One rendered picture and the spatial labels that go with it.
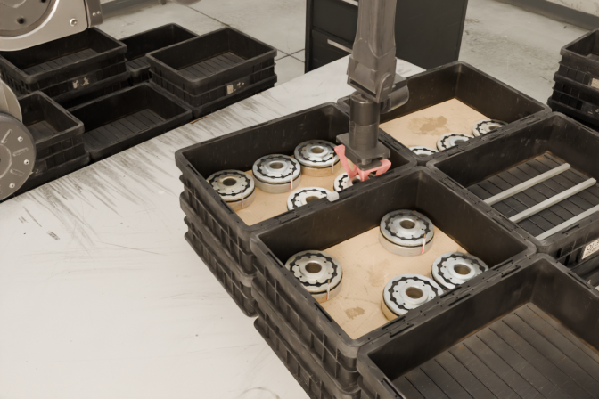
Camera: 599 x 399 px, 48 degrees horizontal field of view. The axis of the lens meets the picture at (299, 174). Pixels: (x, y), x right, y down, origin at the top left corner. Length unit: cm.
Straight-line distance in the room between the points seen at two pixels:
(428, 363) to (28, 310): 77
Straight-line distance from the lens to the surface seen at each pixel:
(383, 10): 116
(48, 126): 241
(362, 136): 130
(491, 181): 152
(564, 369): 118
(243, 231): 117
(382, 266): 126
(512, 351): 117
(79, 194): 170
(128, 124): 257
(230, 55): 277
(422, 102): 174
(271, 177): 141
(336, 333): 101
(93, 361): 131
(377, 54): 119
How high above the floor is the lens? 168
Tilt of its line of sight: 35 degrees down
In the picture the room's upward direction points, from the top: 1 degrees clockwise
